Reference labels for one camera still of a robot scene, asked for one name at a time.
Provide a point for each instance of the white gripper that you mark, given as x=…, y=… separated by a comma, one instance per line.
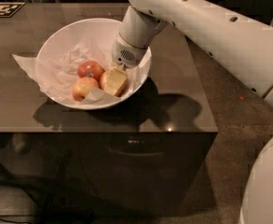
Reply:
x=125, y=55

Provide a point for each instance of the yellow-red apple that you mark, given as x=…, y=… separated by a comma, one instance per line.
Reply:
x=102, y=80

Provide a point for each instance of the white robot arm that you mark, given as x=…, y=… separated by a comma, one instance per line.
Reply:
x=243, y=46

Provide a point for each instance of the red apple at back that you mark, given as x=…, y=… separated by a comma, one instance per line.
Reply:
x=90, y=69

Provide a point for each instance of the red-yellow apple front left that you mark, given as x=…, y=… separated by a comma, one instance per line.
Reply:
x=82, y=88

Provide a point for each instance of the white bowl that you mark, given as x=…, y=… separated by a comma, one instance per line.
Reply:
x=104, y=31

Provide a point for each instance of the white crumpled paper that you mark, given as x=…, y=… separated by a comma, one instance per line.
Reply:
x=56, y=74

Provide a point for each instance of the black white fiducial marker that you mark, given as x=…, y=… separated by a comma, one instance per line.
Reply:
x=7, y=10

